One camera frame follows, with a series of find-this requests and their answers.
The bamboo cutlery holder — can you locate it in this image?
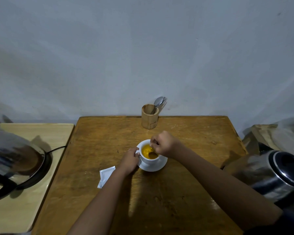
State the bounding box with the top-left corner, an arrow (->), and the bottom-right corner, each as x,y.
141,104 -> 160,130

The person's right hand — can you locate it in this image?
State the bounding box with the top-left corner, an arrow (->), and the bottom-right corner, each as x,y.
150,131 -> 184,159

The person's left hand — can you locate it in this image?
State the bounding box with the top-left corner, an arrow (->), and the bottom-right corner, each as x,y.
118,147 -> 141,175

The light wooden side table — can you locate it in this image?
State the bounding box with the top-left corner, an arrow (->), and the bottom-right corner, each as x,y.
0,123 -> 75,234

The person's right forearm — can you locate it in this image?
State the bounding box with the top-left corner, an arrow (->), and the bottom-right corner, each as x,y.
173,144 -> 284,231

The yellow drink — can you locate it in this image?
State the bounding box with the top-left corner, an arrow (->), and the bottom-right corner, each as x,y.
142,144 -> 159,159

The steel kettle with black lid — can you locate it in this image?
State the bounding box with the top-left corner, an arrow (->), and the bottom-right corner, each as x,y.
224,149 -> 294,209

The white saucer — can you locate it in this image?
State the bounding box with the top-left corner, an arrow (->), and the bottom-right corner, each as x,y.
137,154 -> 168,172

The white paper sachet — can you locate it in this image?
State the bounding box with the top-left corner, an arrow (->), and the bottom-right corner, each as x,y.
97,166 -> 116,189

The black kettle base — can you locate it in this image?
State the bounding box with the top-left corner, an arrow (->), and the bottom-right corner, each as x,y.
13,150 -> 53,191

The white ceramic cup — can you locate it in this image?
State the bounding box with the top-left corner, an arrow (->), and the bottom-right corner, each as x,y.
136,139 -> 162,166

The clear plastic bag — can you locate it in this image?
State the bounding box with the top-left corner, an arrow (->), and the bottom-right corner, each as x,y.
271,109 -> 294,160

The black power cable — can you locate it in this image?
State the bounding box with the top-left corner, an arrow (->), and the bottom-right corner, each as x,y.
46,145 -> 67,154

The steel spoon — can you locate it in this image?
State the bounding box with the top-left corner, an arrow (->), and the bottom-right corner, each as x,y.
150,96 -> 164,115

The person's left forearm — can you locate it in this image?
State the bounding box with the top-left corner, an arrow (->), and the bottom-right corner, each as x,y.
67,167 -> 137,235

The metal stirring spoon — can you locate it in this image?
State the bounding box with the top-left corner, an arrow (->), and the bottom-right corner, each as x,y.
148,144 -> 159,159

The steel electric kettle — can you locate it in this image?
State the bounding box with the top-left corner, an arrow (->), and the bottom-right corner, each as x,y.
0,123 -> 46,204

